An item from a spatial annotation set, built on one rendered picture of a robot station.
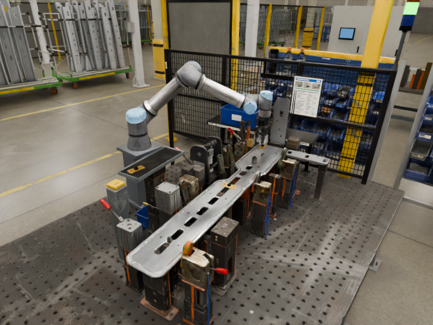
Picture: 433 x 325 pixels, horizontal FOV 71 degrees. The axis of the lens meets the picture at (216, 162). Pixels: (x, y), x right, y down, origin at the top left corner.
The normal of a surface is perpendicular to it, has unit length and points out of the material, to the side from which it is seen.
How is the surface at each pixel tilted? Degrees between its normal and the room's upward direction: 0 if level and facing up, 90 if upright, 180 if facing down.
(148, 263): 0
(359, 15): 90
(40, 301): 0
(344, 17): 90
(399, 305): 0
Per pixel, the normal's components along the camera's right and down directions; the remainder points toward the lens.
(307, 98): -0.51, 0.38
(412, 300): 0.01, -0.89
